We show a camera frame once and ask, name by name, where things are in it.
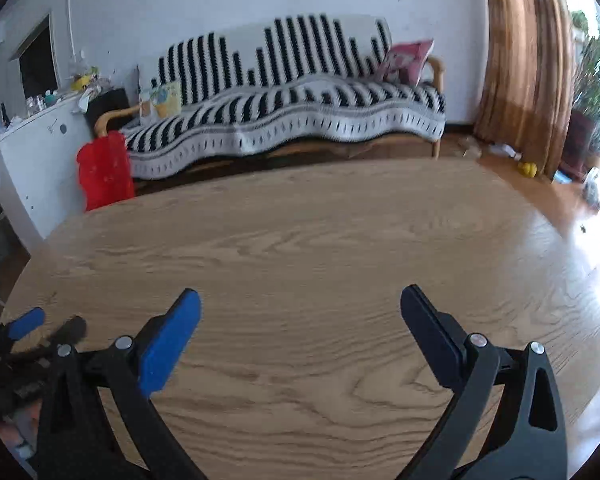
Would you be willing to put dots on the red plastic chair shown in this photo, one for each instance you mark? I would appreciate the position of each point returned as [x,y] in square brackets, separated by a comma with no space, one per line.
[105,170]

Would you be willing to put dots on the small cardboard box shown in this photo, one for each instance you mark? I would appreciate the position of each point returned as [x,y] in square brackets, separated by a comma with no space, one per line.
[469,147]

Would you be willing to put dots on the brown curtain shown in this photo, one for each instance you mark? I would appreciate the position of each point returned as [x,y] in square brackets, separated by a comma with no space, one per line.
[525,60]

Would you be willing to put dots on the small yellow toy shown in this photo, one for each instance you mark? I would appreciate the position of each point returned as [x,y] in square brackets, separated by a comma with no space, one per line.
[527,169]

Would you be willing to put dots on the pink cartoon cushion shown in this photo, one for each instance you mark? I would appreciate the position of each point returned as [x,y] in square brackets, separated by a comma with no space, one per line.
[407,62]

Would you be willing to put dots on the black box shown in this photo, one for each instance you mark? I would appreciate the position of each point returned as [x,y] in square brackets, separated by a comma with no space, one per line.
[105,102]

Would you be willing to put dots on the wooden frame sofa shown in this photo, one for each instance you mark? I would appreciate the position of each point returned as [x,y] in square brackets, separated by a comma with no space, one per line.
[112,117]

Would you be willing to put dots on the white cabinet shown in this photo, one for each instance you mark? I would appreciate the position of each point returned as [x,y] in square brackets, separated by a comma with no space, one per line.
[35,170]

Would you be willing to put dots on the grey plastic bag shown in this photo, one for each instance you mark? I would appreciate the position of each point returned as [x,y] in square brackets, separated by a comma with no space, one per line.
[594,187]

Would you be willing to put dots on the pile of small toys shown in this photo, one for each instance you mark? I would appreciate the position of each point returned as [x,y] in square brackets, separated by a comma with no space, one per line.
[82,82]

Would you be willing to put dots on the small blue item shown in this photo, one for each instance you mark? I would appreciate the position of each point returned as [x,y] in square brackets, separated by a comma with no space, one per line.
[562,177]

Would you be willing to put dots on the black white striped blanket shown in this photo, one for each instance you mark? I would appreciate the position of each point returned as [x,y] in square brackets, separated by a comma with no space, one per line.
[280,110]

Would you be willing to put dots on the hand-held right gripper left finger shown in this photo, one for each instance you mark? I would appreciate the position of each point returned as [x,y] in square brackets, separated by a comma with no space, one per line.
[170,345]

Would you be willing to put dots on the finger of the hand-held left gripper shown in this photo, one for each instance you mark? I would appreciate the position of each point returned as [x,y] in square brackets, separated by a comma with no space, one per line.
[25,322]
[70,330]

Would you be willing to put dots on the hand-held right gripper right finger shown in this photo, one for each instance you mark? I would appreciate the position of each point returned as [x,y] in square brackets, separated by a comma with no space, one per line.
[430,335]

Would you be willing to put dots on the dark red plant pot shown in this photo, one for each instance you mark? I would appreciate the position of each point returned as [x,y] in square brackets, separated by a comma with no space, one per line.
[577,145]

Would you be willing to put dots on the colourful picture book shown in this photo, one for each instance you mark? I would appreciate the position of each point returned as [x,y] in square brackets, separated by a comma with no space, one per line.
[162,100]

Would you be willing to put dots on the green potted plant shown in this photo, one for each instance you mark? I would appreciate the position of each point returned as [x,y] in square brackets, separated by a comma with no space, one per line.
[595,90]

